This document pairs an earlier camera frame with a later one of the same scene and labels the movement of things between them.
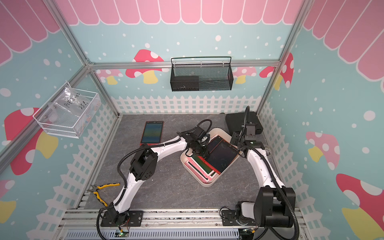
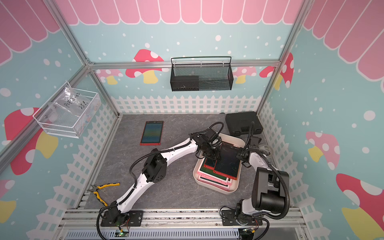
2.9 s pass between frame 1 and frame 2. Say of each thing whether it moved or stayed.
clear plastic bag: stayed
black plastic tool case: stayed
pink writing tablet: moved
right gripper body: moved
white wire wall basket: stayed
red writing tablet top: stayed
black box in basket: stayed
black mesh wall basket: stayed
